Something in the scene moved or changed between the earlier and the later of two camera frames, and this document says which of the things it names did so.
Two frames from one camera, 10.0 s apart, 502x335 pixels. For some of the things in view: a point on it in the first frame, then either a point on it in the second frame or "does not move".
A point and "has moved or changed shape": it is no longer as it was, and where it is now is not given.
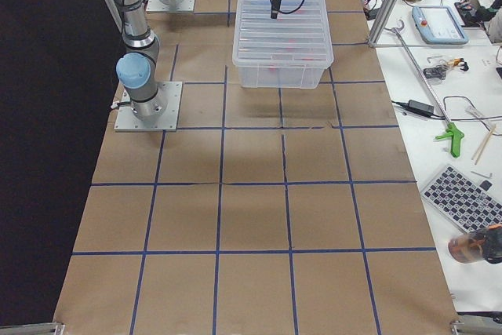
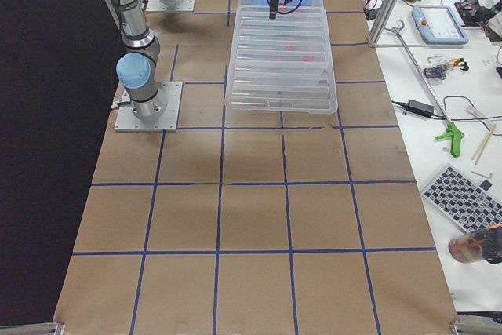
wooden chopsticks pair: x=481 y=147 does not move
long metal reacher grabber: x=452 y=132 does not move
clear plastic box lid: x=300 y=39 has moved or changed shape
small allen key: x=481 y=174 does not move
